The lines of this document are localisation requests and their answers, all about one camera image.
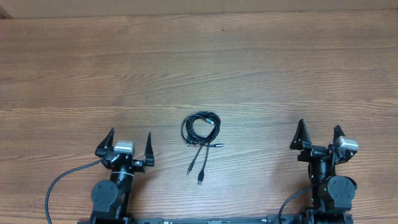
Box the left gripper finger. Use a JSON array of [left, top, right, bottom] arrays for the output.
[[144, 133, 155, 167], [95, 128, 114, 157]]

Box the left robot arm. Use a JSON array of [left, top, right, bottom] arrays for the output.
[[88, 129, 155, 224]]

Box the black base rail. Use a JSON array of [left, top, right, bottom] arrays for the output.
[[133, 213, 307, 224]]

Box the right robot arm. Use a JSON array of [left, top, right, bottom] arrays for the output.
[[286, 119, 359, 223]]

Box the smooth black USB cable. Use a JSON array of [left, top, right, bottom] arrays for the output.
[[180, 111, 225, 176]]

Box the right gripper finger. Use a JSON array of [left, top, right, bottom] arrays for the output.
[[290, 119, 312, 151], [332, 125, 345, 145]]

